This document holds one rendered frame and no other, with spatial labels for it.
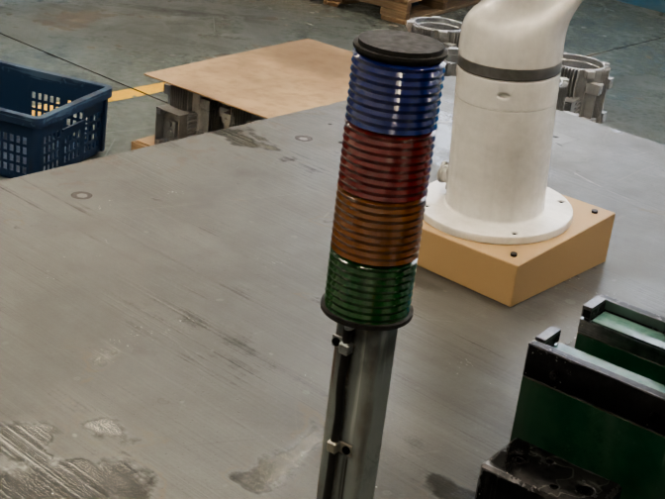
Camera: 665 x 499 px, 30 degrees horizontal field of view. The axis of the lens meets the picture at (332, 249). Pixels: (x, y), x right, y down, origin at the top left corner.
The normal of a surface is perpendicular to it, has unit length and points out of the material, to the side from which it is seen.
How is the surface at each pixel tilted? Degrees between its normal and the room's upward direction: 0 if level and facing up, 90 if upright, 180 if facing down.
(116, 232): 0
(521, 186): 91
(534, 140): 90
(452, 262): 90
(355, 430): 90
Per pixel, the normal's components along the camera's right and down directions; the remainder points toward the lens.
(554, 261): 0.74, 0.34
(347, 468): -0.60, 0.26
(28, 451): 0.11, -0.91
